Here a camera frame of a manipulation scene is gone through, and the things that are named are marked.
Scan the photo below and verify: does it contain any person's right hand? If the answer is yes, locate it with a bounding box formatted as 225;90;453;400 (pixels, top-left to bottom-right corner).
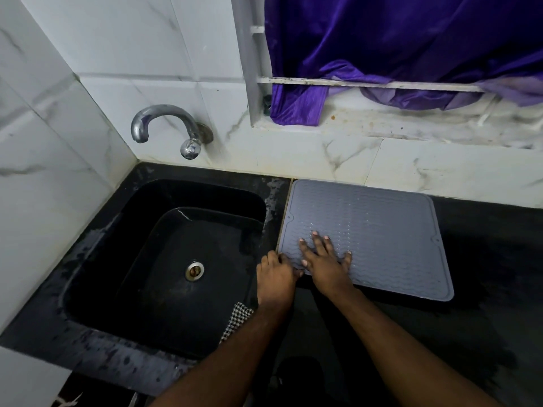
298;231;355;296

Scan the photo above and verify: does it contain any person's left hand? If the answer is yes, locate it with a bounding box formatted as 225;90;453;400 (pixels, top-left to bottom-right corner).
256;250;304;311

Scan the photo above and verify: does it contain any checkered cleaning cloth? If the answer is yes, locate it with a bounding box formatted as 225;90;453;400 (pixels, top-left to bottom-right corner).
218;302;255;345

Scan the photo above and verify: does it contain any grey silicone mat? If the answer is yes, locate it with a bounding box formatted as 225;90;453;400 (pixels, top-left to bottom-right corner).
276;179;455;303

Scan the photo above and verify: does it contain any person's right forearm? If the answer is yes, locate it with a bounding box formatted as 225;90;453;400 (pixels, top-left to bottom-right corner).
333;279;506;407

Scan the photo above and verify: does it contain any person's left forearm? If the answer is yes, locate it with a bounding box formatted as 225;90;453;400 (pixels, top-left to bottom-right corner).
148;300;294;407

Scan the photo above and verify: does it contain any metal sink drain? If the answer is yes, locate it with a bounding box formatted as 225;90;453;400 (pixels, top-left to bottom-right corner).
184;260;206;283

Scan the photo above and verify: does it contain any black stone sink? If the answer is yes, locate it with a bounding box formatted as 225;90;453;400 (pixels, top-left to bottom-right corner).
62;178;268;361

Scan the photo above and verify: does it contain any white window grille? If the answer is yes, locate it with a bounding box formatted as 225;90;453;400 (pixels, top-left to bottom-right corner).
249;25;501;128

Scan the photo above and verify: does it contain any purple satin curtain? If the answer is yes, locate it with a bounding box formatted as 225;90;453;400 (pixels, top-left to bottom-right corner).
264;0;543;127

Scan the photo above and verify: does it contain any chrome wall faucet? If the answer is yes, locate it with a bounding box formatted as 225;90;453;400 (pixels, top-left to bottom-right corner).
130;104;214;161

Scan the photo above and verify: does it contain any grey window frame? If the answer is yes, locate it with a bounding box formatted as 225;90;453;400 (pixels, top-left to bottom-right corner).
230;0;273;127

